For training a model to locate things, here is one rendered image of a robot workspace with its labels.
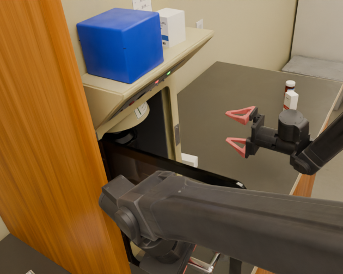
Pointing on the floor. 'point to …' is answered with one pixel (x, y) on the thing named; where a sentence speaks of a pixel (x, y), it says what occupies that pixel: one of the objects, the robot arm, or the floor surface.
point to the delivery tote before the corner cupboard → (323, 71)
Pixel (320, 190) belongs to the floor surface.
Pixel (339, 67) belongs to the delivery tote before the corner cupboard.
